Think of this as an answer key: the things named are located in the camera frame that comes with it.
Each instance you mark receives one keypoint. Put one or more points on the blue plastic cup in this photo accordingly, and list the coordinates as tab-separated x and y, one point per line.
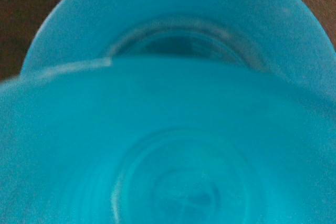
164	140

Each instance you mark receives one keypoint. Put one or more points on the blue plastic bowl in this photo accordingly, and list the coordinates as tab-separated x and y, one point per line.
278	36

